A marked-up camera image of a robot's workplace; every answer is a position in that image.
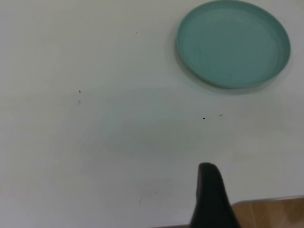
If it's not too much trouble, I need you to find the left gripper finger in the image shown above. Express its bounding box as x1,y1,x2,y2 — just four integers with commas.
189,162,242,228

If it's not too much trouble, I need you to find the green round plate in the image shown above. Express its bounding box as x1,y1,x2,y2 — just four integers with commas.
175,0,292,90

